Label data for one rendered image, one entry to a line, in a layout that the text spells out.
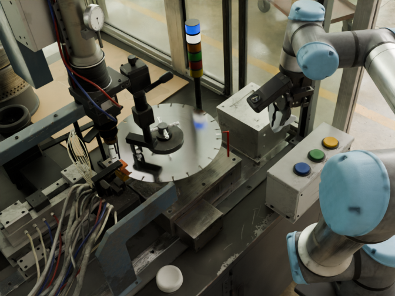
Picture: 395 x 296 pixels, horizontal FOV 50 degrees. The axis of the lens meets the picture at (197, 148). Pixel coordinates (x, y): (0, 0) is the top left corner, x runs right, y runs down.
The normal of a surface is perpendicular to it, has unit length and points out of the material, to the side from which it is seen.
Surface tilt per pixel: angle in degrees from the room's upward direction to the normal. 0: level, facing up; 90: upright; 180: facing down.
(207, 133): 0
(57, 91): 0
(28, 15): 90
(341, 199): 83
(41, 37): 90
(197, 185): 0
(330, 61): 90
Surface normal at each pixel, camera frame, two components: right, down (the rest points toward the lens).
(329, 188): -0.99, 0.03
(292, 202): -0.71, 0.53
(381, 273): 0.02, 0.67
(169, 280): -0.07, -0.72
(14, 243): 0.70, 0.47
